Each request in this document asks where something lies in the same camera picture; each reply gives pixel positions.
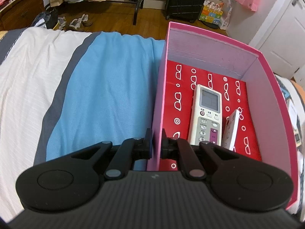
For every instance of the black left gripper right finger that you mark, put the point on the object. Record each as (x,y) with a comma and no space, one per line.
(236,180)

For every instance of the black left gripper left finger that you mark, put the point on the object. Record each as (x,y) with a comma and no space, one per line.
(71,181)

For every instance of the pink storage box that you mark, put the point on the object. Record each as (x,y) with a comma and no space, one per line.
(193,56)

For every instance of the white room door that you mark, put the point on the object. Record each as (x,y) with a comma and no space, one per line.
(284,47)

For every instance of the small white slim remote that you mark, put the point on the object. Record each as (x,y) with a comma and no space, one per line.
(230,132)

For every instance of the white AC remote with screen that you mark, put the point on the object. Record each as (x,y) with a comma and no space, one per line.
(206,117)

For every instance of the striped blue white bedsheet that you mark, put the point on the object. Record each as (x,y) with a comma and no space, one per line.
(62,91)

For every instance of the white sandal pair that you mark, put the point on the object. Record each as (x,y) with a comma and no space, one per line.
(80,23)

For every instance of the colourful cartoon carton box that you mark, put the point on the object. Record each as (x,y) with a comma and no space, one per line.
(211,12)

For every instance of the wooden dresser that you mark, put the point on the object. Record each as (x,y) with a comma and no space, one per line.
(17,14)

